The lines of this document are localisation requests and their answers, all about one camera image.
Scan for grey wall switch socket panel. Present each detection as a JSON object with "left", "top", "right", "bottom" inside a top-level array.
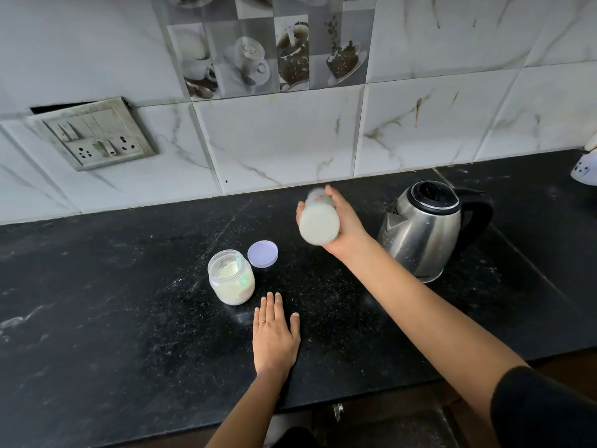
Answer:
[{"left": 27, "top": 96, "right": 158, "bottom": 172}]

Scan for black shirt sleeve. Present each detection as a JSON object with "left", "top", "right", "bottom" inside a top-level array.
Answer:
[{"left": 489, "top": 366, "right": 597, "bottom": 448}]

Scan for lilac round jar lid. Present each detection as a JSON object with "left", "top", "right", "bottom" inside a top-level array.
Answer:
[{"left": 247, "top": 240, "right": 279, "bottom": 269}]

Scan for steel electric kettle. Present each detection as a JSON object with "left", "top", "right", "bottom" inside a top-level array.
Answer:
[{"left": 377, "top": 180, "right": 494, "bottom": 284}]

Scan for dark wooden base cabinet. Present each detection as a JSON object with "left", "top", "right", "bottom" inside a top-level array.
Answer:
[{"left": 107, "top": 347, "right": 597, "bottom": 448}]

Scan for person's left hand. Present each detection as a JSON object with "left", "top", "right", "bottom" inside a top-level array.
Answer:
[{"left": 252, "top": 291, "right": 302, "bottom": 378}]

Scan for white appliance at right edge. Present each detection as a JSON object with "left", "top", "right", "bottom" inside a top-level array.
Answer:
[{"left": 570, "top": 134, "right": 597, "bottom": 187}]

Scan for blue measuring spoon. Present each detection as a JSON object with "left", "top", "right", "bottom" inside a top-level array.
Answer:
[{"left": 236, "top": 254, "right": 255, "bottom": 289}]

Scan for person's left forearm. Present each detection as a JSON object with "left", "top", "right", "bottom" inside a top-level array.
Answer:
[{"left": 206, "top": 371, "right": 289, "bottom": 448}]

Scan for clear printed baby bottle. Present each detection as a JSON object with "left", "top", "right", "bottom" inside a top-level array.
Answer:
[{"left": 298, "top": 195, "right": 341, "bottom": 247}]

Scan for person's right forearm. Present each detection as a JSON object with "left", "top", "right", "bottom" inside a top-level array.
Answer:
[{"left": 345, "top": 238, "right": 530, "bottom": 421}]

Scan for black trousers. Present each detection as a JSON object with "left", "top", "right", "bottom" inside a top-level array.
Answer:
[{"left": 270, "top": 426, "right": 323, "bottom": 448}]

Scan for clear milk powder jar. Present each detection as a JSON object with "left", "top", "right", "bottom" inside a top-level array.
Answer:
[{"left": 207, "top": 249, "right": 256, "bottom": 307}]

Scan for person's right hand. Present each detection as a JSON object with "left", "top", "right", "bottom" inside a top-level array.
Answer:
[{"left": 296, "top": 184, "right": 374, "bottom": 261}]

